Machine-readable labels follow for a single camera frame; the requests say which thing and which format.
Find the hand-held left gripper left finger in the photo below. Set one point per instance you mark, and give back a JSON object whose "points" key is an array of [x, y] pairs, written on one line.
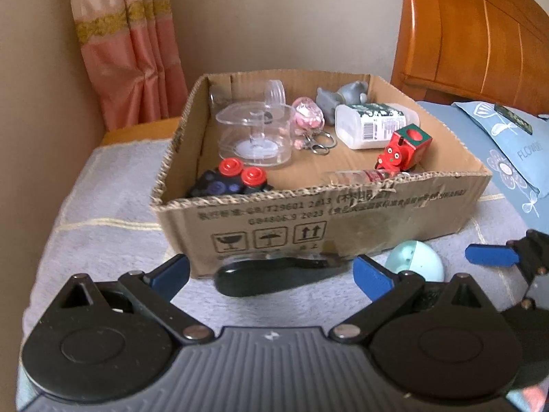
{"points": [[171, 271]]}

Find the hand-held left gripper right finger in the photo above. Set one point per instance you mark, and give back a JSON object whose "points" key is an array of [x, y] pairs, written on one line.
{"points": [[373, 277]]}

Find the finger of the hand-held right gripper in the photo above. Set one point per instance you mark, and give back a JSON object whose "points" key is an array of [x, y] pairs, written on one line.
{"points": [[493, 254]]}

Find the mint green ball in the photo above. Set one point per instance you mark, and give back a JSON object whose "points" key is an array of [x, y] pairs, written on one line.
{"points": [[411, 259]]}

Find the cardboard box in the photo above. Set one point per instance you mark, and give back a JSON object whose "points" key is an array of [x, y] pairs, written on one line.
{"points": [[386, 223]]}

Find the black glossy dish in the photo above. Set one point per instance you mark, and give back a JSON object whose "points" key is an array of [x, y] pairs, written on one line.
{"points": [[257, 279]]}

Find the black toy train car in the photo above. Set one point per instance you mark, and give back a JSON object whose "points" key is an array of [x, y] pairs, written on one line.
{"points": [[210, 186]]}

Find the capsule bottle with silver cap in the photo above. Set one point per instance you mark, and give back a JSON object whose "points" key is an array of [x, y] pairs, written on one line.
{"points": [[356, 177]]}

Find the red toy train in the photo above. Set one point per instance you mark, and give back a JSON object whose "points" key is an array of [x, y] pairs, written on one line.
{"points": [[403, 150]]}

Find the white bottle with green label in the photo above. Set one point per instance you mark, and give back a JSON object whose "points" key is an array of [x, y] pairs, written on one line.
{"points": [[356, 128]]}

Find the clear plastic container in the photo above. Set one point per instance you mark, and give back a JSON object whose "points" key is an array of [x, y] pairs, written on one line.
{"points": [[257, 137]]}

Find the grey checked blanket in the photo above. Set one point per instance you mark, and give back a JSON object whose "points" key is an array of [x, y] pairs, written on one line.
{"points": [[98, 231]]}

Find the blue flower print pillow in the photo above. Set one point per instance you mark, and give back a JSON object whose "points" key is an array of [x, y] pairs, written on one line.
{"points": [[510, 158]]}

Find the grey elephant toy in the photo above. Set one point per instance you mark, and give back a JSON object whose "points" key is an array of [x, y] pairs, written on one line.
{"points": [[328, 103]]}

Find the small clear jar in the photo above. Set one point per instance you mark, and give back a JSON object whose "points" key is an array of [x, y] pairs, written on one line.
{"points": [[274, 94]]}

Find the pink curtain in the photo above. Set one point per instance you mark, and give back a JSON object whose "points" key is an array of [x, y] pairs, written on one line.
{"points": [[128, 51]]}

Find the wooden headboard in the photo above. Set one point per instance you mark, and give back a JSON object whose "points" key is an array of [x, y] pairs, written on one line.
{"points": [[472, 30]]}

